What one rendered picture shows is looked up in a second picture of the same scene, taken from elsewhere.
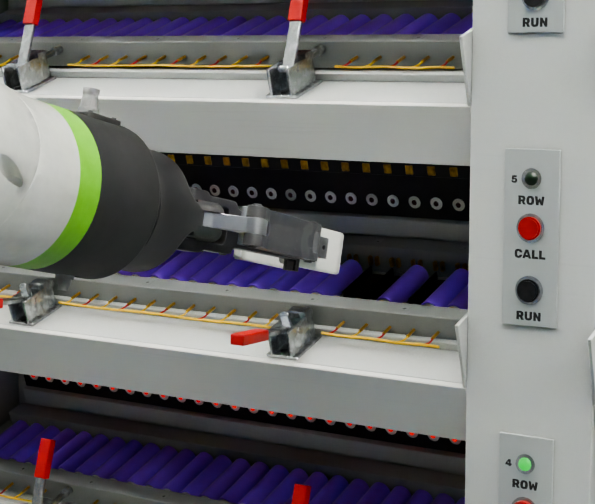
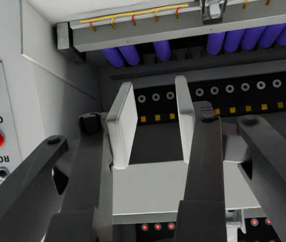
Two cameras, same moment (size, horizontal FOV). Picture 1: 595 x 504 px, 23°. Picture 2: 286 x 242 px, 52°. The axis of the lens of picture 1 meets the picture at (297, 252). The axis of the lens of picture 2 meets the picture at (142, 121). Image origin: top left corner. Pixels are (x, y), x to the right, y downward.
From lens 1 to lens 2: 0.90 m
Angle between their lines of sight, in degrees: 44
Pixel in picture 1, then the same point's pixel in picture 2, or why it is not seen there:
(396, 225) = (195, 77)
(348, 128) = (163, 190)
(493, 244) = (22, 122)
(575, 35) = not seen: outside the picture
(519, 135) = not seen: hidden behind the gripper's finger
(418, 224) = not seen: hidden behind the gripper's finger
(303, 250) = (25, 171)
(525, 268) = not seen: outside the picture
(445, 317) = (89, 44)
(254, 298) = (267, 17)
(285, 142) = (225, 171)
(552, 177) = not seen: outside the picture
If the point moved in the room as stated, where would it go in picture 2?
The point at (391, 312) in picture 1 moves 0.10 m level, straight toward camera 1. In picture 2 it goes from (133, 37) to (48, 33)
